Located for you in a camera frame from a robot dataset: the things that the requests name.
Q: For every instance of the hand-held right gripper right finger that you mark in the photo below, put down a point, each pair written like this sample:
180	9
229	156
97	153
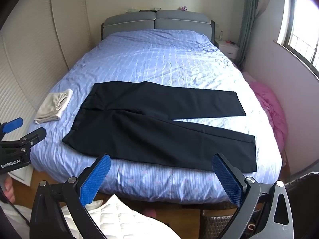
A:
226	179

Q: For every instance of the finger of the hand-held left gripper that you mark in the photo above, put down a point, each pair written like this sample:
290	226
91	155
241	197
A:
35	135
13	125

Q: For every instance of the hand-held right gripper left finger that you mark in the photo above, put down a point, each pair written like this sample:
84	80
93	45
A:
96	179

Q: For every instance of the black pants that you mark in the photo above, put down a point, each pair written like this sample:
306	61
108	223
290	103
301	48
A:
149	129

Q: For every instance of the person's left hand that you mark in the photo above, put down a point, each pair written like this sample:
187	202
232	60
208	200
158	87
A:
8	189

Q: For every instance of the beige folded cloth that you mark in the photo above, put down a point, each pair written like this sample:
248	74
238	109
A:
49	107

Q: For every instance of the white quilted cloth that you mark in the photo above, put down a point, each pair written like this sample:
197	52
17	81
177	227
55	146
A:
119	216

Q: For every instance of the dark wicker basket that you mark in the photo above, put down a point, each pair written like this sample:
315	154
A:
214	225

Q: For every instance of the white wardrobe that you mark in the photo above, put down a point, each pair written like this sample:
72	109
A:
30	54

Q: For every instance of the pink blanket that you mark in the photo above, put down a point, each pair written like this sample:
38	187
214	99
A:
271	109

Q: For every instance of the dark wicker chair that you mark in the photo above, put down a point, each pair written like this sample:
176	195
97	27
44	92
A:
306	204

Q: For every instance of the white nightstand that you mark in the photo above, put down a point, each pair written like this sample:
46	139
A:
228	48

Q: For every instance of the blue striped bed sheet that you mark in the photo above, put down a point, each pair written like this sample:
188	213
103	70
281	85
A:
162	59

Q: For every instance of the small clear bottle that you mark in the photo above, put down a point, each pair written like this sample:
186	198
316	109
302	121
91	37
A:
221	35

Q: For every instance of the window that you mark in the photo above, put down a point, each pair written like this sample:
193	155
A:
301	42

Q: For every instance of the grey-green curtain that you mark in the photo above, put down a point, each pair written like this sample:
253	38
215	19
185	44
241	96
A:
249	17

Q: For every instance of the grey padded headboard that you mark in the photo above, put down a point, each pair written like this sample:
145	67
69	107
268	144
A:
174	20

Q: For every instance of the purple toy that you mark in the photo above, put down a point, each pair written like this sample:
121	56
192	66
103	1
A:
184	8

